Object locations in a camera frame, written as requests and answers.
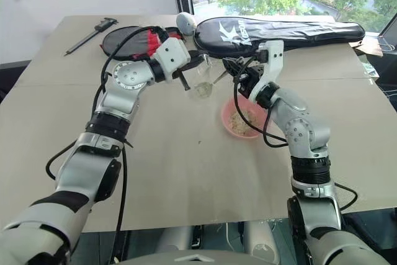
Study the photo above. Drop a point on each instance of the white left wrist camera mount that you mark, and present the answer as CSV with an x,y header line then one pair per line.
x,y
172,55

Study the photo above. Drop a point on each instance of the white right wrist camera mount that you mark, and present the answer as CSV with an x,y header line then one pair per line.
x,y
274,57

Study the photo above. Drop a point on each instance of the oatmeal in glass mug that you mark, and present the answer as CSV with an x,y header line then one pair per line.
x,y
202,88

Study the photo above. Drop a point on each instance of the round black red mesh pouch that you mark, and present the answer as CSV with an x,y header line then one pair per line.
x,y
124,40

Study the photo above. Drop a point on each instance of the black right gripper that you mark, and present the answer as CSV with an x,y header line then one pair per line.
x,y
250,82

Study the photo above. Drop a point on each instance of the pink bowl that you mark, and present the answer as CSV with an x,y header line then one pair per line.
x,y
231,130

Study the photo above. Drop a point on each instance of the white rounded leg shell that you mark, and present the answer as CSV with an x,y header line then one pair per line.
x,y
262,240
173,240

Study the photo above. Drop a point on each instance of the metal spoon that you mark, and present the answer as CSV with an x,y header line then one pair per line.
x,y
219,78

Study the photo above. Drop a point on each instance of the long black racket cover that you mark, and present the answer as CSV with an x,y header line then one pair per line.
x,y
294,33

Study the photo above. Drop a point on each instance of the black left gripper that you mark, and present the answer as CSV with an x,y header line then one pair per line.
x,y
193,59

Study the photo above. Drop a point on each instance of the oatmeal heap in bowl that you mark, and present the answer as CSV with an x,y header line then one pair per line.
x,y
245,120

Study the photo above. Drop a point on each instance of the grey oval object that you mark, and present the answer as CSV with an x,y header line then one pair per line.
x,y
185,23

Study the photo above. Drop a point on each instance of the brown cardboard piece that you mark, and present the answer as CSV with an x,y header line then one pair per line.
x,y
369,48

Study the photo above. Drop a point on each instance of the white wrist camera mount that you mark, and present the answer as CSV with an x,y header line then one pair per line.
x,y
172,55
274,57

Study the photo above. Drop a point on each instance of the black vernier caliper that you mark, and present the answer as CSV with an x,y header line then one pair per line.
x,y
90,35

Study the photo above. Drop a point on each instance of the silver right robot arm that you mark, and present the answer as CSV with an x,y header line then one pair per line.
x,y
297,128

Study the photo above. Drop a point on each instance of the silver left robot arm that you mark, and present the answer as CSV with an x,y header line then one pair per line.
x,y
124,79

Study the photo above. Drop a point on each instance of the grey rounded robot torso shell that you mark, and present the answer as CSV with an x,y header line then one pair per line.
x,y
198,258

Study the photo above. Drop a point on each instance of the clear glass mug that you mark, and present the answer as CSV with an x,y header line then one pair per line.
x,y
203,74

